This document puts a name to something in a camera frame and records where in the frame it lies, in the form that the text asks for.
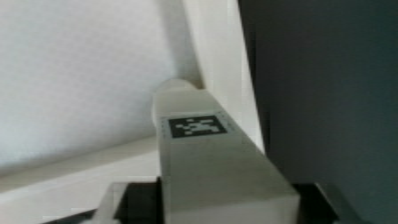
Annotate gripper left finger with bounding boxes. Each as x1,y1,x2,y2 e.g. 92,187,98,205
42,182,162,224

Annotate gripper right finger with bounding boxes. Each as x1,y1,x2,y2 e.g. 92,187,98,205
293,183,362,224

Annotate white desk top tray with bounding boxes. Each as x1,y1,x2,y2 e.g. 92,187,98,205
0,0,261,224

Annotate white desk leg with tag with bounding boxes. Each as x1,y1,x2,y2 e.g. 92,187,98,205
153,79,300,224

